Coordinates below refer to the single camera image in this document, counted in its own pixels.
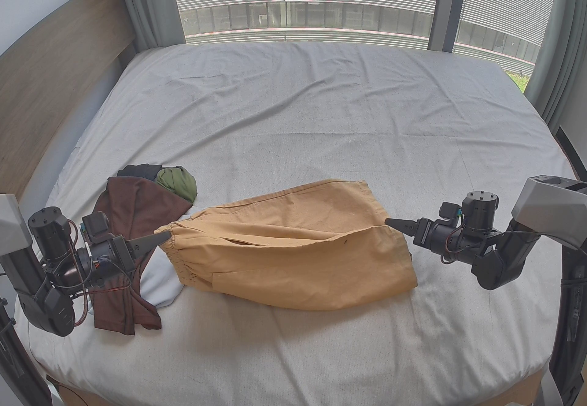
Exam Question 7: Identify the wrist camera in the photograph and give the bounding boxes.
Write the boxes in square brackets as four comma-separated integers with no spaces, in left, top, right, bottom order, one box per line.
[80,211,111,244]
[439,202,461,224]

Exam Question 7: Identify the pale blue garment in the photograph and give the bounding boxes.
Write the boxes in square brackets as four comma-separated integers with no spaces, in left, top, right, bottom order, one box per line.
[137,207,203,309]

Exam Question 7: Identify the black garment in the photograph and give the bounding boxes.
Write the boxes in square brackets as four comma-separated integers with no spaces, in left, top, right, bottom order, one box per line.
[116,163,162,183]

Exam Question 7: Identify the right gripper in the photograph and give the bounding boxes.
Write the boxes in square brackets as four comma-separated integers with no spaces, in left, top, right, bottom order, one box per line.
[413,218,462,254]

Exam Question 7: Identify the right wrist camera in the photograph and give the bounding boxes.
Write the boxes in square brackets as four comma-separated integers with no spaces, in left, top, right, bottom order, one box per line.
[439,202,461,224]

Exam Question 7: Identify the bed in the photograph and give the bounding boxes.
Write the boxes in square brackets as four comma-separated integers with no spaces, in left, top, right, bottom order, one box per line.
[0,0,587,406]

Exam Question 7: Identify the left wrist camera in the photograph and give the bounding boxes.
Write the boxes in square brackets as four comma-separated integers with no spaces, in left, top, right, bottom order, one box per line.
[80,211,111,244]

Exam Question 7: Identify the tan drawstring shorts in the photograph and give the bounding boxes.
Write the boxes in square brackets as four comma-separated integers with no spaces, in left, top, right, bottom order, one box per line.
[153,178,418,312]

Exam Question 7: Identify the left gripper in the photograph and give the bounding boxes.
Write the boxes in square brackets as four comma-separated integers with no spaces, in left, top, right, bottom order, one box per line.
[77,234,138,279]

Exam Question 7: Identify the green garment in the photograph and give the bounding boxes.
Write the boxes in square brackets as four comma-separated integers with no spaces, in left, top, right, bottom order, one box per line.
[154,166,198,203]

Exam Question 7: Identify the brown garment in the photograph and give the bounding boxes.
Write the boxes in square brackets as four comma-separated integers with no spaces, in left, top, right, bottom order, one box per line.
[92,176,193,336]

